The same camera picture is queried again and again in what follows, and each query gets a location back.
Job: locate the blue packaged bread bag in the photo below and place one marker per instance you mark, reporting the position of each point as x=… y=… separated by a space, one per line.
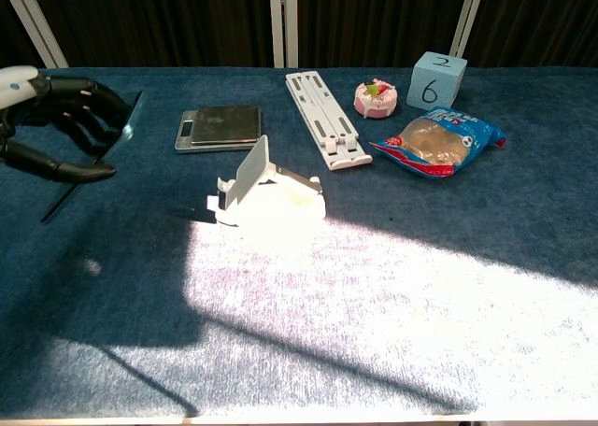
x=434 y=146

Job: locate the dark brown curtain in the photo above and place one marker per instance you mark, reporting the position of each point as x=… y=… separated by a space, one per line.
x=163 y=19

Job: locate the white folding laptop stand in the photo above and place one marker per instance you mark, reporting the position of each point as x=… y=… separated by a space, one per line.
x=322 y=117

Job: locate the pink toy cake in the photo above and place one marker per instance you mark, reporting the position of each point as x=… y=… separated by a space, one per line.
x=376 y=101

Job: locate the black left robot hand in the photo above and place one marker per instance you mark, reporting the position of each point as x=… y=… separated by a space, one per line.
x=70 y=99

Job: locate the white slanted frame post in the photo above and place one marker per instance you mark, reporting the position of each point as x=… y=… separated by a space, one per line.
x=35 y=22
x=467 y=15

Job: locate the light blue numbered foam cube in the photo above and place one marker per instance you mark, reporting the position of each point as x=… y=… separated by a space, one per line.
x=432 y=87

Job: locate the black smartphone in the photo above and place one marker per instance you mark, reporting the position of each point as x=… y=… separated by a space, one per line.
x=132 y=115

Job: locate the silver kitchen scale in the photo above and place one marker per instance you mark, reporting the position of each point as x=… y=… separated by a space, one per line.
x=224 y=124

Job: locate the blue velvet tablecloth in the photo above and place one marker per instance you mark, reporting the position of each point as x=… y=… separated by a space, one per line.
x=140 y=258

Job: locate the white folding phone stand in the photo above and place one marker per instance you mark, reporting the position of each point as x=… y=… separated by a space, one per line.
x=275 y=202

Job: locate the white vertical frame post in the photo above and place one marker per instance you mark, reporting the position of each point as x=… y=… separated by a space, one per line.
x=283 y=22

